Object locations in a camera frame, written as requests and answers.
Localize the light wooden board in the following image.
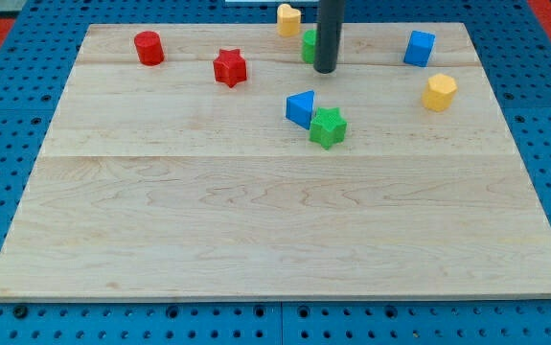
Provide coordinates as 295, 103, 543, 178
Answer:
0, 23, 551, 303

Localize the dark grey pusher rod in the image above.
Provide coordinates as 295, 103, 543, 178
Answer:
313, 0, 346, 74

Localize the green star block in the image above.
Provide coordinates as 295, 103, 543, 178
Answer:
310, 107, 347, 150

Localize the yellow hexagon block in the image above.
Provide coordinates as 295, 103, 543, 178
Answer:
421, 74, 458, 112

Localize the red cylinder block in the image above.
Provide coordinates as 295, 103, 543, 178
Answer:
134, 31, 164, 66

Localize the green cylinder block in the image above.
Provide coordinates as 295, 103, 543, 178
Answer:
301, 29, 316, 64

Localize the blue triangle block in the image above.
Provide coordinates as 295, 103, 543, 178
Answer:
286, 90, 315, 129

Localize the blue cube block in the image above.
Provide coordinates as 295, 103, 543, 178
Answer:
403, 31, 436, 67

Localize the red star block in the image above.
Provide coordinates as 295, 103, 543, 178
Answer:
213, 49, 247, 88

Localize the yellow heart block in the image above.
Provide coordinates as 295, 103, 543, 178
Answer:
276, 3, 301, 37

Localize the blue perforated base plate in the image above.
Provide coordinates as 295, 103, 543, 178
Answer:
0, 0, 551, 344

